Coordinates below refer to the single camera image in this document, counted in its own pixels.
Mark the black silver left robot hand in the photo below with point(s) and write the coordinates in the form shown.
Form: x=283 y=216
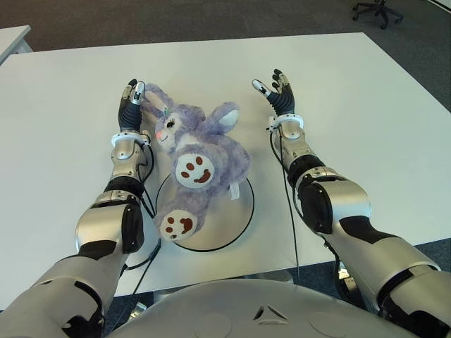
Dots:
x=129 y=116

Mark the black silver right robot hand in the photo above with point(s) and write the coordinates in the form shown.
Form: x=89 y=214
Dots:
x=283 y=102

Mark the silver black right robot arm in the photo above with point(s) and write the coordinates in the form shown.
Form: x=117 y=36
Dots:
x=338 y=204

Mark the purple plush bunny doll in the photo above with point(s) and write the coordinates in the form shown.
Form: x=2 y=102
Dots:
x=215 y=141

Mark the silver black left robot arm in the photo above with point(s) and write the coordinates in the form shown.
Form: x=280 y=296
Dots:
x=102 y=225

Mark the silver robot torso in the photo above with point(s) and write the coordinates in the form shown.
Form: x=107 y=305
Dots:
x=264 y=313

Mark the white plate with black rim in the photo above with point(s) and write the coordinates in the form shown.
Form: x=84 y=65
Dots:
x=229 y=225

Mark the white neighbouring desk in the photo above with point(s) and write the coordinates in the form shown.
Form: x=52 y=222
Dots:
x=12 y=40

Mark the black office chair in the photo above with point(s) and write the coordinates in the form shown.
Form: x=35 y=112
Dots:
x=378 y=10

